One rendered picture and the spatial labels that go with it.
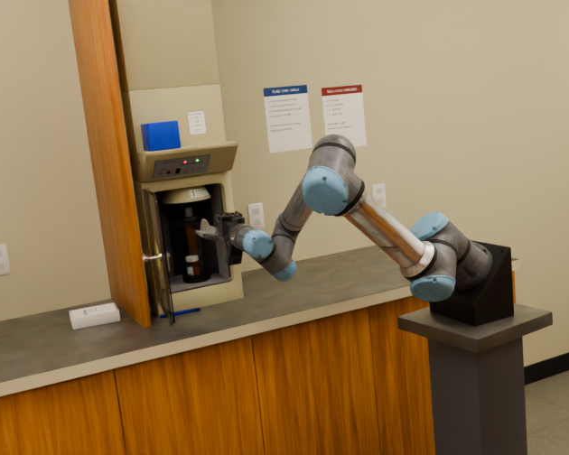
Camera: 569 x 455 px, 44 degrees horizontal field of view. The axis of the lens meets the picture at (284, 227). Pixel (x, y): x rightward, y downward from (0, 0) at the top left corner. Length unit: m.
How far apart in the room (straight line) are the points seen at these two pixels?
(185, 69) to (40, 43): 0.61
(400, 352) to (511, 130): 1.59
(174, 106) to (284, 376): 0.98
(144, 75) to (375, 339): 1.21
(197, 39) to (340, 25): 0.93
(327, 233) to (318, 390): 0.93
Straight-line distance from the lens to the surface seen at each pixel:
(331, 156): 1.73
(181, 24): 2.45
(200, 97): 2.44
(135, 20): 2.41
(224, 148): 2.35
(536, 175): 3.91
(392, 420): 2.68
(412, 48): 3.41
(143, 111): 2.38
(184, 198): 2.45
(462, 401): 2.18
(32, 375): 2.11
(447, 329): 2.06
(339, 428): 2.56
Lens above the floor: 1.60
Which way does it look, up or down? 10 degrees down
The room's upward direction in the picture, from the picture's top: 6 degrees counter-clockwise
